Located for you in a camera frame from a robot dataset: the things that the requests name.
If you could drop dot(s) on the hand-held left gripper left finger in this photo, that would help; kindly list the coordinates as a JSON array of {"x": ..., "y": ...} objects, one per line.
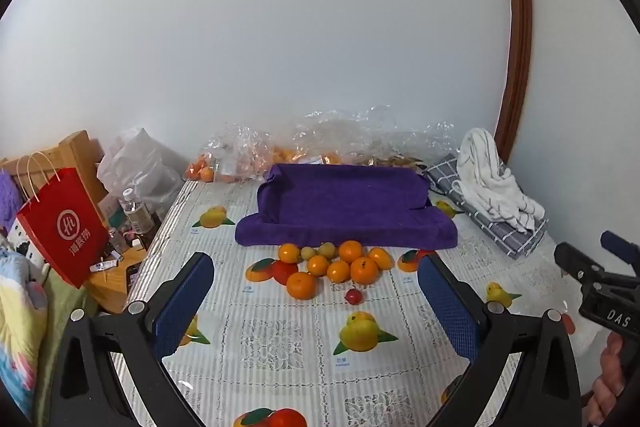
[{"x": 182, "y": 307}]

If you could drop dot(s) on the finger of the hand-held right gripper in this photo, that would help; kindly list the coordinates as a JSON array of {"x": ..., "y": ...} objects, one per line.
[
  {"x": 580, "y": 263},
  {"x": 622, "y": 249}
]

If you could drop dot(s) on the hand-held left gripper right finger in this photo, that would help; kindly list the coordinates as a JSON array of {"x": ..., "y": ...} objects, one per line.
[{"x": 447, "y": 304}]

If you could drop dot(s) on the large mandarin orange with stem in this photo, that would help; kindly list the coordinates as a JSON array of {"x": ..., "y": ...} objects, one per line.
[{"x": 364, "y": 270}]

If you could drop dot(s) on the small red fruit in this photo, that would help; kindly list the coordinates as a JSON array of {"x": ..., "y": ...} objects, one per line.
[{"x": 354, "y": 296}]

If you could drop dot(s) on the orange kumquat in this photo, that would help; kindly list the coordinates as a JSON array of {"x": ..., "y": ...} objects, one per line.
[{"x": 350, "y": 251}]

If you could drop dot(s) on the small mandarin orange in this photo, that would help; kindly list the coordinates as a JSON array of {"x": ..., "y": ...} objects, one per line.
[
  {"x": 289, "y": 253},
  {"x": 338, "y": 271},
  {"x": 317, "y": 265}
]

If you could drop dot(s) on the small yellow-green fruit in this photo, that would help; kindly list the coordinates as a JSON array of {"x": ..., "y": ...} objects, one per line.
[
  {"x": 326, "y": 250},
  {"x": 307, "y": 253}
]

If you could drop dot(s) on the purple towel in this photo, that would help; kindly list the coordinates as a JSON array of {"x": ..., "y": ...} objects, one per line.
[{"x": 345, "y": 202}]

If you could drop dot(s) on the person's right hand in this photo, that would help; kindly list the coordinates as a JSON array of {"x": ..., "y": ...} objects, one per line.
[{"x": 607, "y": 382}]

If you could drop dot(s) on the wooden nightstand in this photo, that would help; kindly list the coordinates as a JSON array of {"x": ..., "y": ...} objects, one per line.
[{"x": 112, "y": 292}]

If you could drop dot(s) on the clear water bottle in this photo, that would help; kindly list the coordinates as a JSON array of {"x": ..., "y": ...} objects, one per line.
[{"x": 135, "y": 212}]

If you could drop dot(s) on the fruit-printed lace tablecloth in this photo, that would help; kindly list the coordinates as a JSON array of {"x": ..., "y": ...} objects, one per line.
[{"x": 280, "y": 357}]

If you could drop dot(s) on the white striped towel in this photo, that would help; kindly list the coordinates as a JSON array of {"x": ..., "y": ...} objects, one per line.
[{"x": 487, "y": 177}]

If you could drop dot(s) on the grey checkered cloth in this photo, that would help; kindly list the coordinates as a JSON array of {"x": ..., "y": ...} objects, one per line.
[{"x": 442, "y": 172}]

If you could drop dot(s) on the red paper bag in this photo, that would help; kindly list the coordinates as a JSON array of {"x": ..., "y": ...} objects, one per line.
[{"x": 65, "y": 227}]

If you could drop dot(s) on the white plastic bag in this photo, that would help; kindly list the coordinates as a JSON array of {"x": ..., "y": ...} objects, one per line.
[{"x": 140, "y": 167}]

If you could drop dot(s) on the clear plastic bag of longans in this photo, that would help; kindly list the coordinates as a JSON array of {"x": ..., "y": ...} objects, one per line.
[{"x": 430, "y": 142}]

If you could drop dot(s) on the colourful blanket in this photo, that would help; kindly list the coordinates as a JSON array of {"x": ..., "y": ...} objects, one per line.
[{"x": 20, "y": 332}]

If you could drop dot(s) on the clear plastic bag of oranges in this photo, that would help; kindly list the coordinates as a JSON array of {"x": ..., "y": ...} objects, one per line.
[{"x": 235, "y": 147}]

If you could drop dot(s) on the crumpled clear plastic bag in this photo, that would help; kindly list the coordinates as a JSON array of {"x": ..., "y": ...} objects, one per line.
[{"x": 340, "y": 132}]

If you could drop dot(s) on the purple fuzzy cloth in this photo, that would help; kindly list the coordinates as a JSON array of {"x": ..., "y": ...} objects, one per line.
[{"x": 7, "y": 197}]

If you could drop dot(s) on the brown wooden door frame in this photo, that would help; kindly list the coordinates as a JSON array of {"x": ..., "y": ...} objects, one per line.
[{"x": 520, "y": 32}]

